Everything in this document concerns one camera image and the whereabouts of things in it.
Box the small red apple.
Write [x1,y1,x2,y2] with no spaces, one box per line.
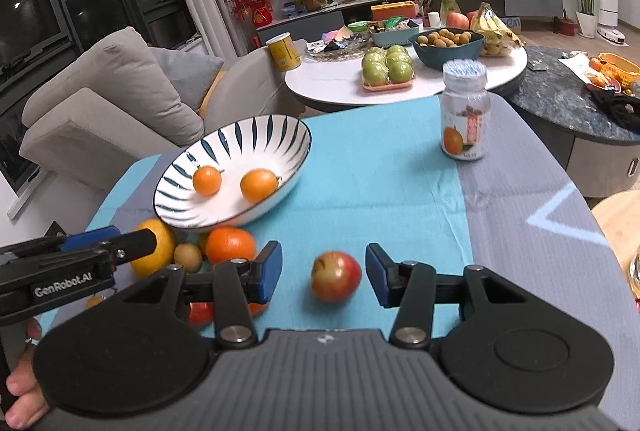
[187,302,216,330]

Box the pile of longans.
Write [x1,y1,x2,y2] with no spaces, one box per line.
[416,27,473,48]

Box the black cloth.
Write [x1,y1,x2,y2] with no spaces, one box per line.
[590,88,640,135]

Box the dark blue bowl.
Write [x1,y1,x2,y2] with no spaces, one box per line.
[409,27,486,71]

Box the yellow pillow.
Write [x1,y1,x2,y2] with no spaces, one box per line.
[197,71,227,118]

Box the grey-blue pillow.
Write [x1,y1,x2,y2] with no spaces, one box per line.
[150,47,224,112]

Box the clear jar white lid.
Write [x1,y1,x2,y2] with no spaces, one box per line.
[440,60,490,161]

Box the orange box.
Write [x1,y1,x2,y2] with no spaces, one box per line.
[370,2,417,21]

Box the television cabinet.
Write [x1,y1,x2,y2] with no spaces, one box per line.
[255,0,579,43]

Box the white bowl with blue stripes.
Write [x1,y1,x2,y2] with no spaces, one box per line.
[152,114,313,232]

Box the dark marble round table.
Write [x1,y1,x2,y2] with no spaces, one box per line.
[505,45,640,200]

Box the yellow can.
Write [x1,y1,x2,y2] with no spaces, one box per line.
[265,32,302,72]

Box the person's left hand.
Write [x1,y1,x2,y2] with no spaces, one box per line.
[5,318,51,430]

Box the orange kumquat with stem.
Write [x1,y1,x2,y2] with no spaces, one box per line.
[240,168,282,205]

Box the bunch of bananas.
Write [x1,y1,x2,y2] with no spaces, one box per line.
[470,2,526,58]

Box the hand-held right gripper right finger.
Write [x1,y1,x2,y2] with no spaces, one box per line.
[365,242,531,348]

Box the white robot vacuum dock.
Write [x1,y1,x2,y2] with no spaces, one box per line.
[595,0,631,47]

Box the pink fruit tray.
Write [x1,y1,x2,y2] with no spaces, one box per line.
[361,44,417,93]

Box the teal basket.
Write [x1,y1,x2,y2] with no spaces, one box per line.
[368,18,420,48]

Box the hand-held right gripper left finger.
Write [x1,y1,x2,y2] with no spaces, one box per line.
[117,240,283,348]

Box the orange plastic basket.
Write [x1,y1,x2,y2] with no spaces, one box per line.
[597,52,640,85]

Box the large yellow orange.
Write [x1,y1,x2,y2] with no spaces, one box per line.
[130,218,177,278]

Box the pile of snack packets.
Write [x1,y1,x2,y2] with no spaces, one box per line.
[305,35,372,63]

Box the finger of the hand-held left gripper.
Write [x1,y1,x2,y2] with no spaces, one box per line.
[95,229,157,268]
[59,226,122,253]

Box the white round table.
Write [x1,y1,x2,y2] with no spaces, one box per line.
[284,31,529,114]

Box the grey sofa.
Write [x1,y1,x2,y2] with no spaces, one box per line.
[20,26,311,212]

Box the large brown longan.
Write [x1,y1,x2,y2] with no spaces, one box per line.
[173,242,203,273]

